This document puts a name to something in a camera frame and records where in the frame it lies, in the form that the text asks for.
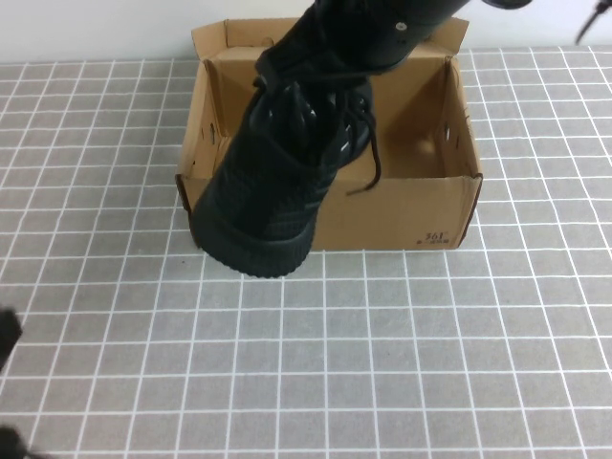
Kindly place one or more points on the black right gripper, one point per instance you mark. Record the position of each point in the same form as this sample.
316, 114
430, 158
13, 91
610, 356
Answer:
411, 19

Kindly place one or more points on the black knit sneaker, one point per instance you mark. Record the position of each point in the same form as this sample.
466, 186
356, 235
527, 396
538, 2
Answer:
258, 201

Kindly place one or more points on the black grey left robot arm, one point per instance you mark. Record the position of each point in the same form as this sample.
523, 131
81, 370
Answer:
7, 334

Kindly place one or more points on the brown cardboard shoe box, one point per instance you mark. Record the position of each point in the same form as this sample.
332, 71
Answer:
406, 215

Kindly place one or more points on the grey white grid tablecloth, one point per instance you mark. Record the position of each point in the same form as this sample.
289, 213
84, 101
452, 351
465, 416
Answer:
334, 358

